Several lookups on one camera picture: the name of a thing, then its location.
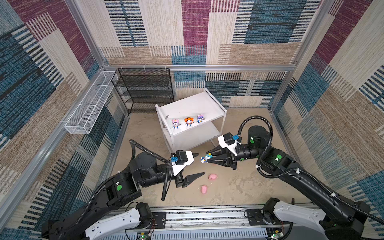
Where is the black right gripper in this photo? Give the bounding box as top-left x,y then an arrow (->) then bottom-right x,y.
206,142 -> 262,170

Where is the pink pig toy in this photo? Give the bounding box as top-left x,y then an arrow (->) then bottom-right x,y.
201,185 -> 208,194
208,174 -> 218,181

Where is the purple penguin toy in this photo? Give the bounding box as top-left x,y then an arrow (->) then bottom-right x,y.
197,114 -> 205,124

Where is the orange-haired doll figure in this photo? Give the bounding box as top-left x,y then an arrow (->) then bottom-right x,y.
185,117 -> 194,127

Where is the pink-haired doll figure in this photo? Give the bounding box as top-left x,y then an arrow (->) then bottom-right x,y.
172,119 -> 180,129

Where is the teal penguin toy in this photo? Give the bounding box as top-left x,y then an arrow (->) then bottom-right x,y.
201,153 -> 213,163

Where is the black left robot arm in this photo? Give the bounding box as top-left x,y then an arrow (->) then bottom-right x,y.
41,140 -> 204,240

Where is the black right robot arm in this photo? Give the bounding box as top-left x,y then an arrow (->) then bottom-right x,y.
202,116 -> 384,240

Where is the white two-tier shelf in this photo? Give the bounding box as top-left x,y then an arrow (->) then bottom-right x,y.
155,88 -> 227,153

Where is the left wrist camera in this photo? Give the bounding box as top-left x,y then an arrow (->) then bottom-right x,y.
171,150 -> 194,177

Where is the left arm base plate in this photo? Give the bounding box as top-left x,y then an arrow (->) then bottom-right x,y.
145,212 -> 167,230

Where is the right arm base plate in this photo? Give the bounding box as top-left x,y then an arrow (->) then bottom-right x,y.
244,209 -> 281,226

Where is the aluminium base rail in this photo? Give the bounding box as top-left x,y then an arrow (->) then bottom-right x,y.
74,205 -> 343,240

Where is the black wire mesh shelf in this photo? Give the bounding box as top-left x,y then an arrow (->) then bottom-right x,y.
112,68 -> 175,114

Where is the white wire wall basket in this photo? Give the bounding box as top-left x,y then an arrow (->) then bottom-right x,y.
65,71 -> 115,135

